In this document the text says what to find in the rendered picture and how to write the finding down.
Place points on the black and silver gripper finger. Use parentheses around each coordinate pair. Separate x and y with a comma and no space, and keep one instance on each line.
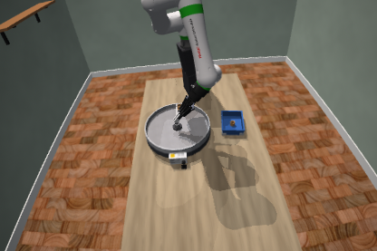
(182,106)
(185,112)

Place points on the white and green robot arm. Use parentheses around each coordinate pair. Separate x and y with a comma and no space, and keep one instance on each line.
(193,34)

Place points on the blue open crate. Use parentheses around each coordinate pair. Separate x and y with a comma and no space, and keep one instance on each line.
(227,117)

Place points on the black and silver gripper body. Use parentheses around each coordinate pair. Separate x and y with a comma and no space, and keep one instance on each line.
(193,98)

